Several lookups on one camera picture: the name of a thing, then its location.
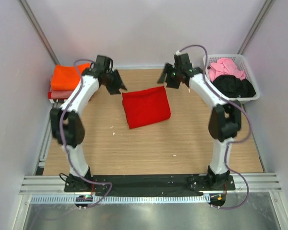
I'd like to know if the black t shirt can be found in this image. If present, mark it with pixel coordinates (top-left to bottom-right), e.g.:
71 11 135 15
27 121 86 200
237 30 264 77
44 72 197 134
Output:
212 75 256 98

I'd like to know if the white plastic laundry basket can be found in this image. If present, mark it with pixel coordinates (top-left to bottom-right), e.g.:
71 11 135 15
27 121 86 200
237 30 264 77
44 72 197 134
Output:
203 54 260 104

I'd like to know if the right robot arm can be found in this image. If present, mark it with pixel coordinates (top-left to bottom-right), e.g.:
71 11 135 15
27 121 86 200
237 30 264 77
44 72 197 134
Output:
157 53 241 190

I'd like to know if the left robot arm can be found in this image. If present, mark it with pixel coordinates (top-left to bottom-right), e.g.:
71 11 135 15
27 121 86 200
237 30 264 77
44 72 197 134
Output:
50 55 126 192

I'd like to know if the folded red white t shirt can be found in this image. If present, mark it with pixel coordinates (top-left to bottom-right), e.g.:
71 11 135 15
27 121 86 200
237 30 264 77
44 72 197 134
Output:
48 92 62 103

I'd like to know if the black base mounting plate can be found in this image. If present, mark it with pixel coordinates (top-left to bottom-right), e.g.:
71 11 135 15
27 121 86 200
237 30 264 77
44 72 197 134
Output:
60 173 236 196

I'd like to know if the slotted white cable duct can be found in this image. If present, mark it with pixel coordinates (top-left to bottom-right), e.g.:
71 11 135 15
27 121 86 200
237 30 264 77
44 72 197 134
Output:
30 194 210 205

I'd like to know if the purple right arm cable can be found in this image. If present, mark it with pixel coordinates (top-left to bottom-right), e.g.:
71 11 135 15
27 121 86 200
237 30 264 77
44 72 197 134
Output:
176 45 253 211

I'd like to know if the aluminium rail frame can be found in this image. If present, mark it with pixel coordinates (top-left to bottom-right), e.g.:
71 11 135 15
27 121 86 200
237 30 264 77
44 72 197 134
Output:
19 116 65 195

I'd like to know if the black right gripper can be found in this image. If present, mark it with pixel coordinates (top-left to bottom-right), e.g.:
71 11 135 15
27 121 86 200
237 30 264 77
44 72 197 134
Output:
158 63 182 90

